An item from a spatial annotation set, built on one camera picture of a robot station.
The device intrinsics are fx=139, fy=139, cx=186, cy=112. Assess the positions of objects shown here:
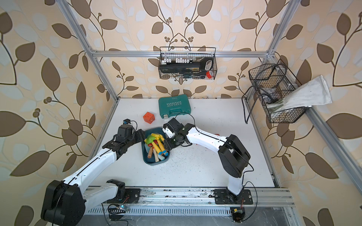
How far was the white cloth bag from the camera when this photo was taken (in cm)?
56

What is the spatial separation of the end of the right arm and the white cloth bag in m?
0.45

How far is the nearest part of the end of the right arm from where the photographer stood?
63 cm
